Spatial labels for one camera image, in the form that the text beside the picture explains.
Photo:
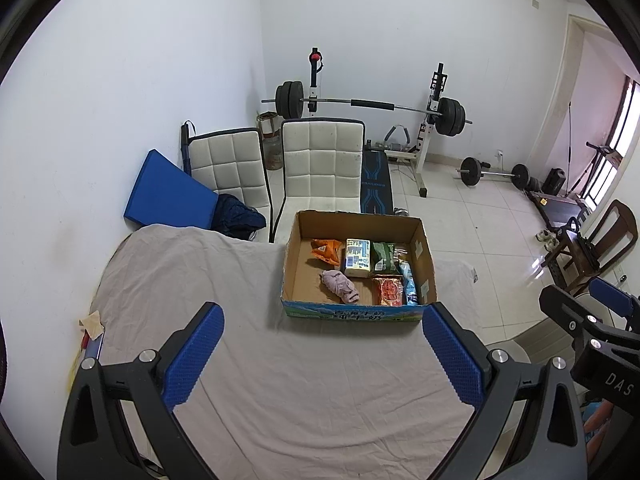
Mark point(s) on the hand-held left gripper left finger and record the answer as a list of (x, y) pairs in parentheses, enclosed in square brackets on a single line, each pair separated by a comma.
[(195, 355)]

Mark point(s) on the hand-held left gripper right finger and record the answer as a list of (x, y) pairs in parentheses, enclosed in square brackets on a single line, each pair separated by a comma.
[(452, 352)]

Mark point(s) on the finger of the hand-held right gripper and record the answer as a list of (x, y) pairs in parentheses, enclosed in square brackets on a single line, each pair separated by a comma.
[(565, 310), (610, 294)]

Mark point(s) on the long light blue packet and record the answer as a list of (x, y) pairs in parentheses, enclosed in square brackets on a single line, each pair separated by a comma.
[(409, 285)]

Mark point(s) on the red snack packet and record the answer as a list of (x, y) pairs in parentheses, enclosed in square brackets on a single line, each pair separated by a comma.
[(389, 291)]

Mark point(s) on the green snack packet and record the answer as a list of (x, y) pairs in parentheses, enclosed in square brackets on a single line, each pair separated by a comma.
[(382, 257)]

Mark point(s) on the lilac cloth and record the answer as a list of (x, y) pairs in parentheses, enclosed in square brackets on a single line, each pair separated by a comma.
[(340, 285)]

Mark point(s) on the white blue tissue packet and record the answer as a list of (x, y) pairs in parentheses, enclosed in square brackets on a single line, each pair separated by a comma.
[(357, 257)]

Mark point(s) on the orange snack packet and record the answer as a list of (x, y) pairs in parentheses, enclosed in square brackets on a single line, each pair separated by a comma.
[(327, 252)]

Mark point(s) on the dark wooden chair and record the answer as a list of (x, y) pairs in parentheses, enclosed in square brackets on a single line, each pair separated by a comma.
[(615, 230)]

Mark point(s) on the pair of white shoes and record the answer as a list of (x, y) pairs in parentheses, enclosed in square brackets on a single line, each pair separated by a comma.
[(547, 239)]

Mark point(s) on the blue phone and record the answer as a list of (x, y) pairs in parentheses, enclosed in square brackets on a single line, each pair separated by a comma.
[(94, 347)]

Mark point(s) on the treadmill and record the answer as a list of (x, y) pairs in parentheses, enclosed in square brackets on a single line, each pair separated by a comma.
[(555, 207)]

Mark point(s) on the tan paper scrap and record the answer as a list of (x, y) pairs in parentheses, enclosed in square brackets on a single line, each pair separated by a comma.
[(94, 324)]

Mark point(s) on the black speaker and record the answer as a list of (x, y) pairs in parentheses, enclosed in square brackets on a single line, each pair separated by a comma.
[(554, 181)]

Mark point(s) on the dark blue jacket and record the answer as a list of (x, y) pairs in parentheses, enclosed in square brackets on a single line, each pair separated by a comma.
[(237, 217)]

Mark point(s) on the blue foam mat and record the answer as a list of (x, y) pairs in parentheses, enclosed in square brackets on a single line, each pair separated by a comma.
[(165, 192)]

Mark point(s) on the short barbell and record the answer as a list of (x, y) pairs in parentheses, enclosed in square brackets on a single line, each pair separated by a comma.
[(470, 171)]

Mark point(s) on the black bench pad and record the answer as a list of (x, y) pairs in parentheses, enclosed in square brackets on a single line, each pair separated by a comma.
[(376, 180)]

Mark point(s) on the white padded chair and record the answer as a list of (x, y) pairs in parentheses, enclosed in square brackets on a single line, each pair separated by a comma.
[(320, 160), (225, 165)]

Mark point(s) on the white weight bench rack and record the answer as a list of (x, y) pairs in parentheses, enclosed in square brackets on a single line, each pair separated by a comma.
[(422, 160)]

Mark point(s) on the plastic jug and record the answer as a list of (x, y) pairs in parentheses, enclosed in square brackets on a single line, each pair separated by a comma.
[(274, 152)]

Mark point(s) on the long barbell with black plates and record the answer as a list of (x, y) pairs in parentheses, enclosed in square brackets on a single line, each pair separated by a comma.
[(372, 105)]

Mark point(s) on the window with dark frame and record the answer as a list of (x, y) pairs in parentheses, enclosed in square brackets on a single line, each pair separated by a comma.
[(620, 150)]

